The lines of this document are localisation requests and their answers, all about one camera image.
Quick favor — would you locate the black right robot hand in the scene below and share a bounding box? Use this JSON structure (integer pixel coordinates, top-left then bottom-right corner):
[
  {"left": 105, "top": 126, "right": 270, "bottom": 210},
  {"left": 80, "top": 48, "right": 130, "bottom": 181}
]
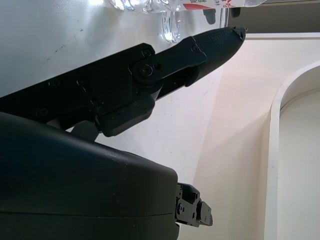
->
[{"left": 0, "top": 26, "right": 247, "bottom": 240}]

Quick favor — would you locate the clear plastic water bottle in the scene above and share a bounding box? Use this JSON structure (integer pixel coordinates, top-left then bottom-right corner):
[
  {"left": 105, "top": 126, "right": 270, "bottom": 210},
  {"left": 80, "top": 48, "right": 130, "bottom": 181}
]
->
[{"left": 103, "top": 0, "right": 270, "bottom": 45}]

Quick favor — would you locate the white tray with rim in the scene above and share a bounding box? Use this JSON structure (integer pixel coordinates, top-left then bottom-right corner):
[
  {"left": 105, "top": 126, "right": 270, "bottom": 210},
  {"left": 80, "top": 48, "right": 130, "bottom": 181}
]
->
[{"left": 266, "top": 59, "right": 320, "bottom": 240}]

